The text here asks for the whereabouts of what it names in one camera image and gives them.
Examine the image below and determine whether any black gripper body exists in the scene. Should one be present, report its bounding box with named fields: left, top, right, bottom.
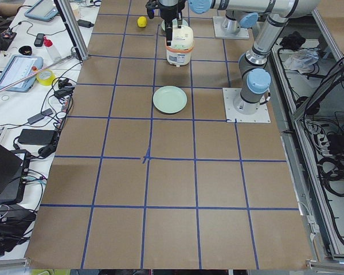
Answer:
left=159, top=0, right=185, bottom=22
left=146, top=0, right=160, bottom=19

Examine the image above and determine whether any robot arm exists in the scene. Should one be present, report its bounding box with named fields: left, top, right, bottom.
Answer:
left=146, top=1, right=259, bottom=40
left=188, top=1, right=319, bottom=115

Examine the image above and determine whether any green plate near arm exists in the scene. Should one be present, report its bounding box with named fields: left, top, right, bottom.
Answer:
left=161, top=19, right=189, bottom=31
left=153, top=86, right=187, bottom=114

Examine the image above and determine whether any white rice cooker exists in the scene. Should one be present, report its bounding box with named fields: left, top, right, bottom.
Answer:
left=166, top=25, right=194, bottom=67

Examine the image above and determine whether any yellow toy potato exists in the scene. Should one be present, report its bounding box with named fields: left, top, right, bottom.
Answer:
left=137, top=16, right=147, bottom=28

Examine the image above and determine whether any blue tablet far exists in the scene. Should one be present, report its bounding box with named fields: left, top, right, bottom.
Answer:
left=24, top=0, right=58, bottom=22

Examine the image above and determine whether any blue tablet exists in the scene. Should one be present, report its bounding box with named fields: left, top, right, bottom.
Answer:
left=24, top=0, right=58, bottom=22
left=0, top=55, right=43, bottom=92

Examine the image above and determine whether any clear bottle red cap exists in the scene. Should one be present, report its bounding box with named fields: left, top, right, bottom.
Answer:
left=44, top=36, right=61, bottom=62

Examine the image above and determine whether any yellow tape roll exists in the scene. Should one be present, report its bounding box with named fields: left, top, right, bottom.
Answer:
left=36, top=69, right=56, bottom=86

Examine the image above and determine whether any blue tablet near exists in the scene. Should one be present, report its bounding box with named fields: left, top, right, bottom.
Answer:
left=0, top=55, right=43, bottom=92

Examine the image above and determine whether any black power adapter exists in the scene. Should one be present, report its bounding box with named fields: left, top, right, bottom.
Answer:
left=18, top=129, right=56, bottom=145

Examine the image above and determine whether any black laptop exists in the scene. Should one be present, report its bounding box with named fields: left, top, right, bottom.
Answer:
left=0, top=145, right=30, bottom=205

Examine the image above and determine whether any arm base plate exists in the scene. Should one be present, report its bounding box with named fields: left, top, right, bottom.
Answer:
left=213, top=16, right=249, bottom=40
left=222, top=88, right=271, bottom=123

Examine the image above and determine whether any aluminium frame post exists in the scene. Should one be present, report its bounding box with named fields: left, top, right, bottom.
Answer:
left=54, top=0, right=89, bottom=61

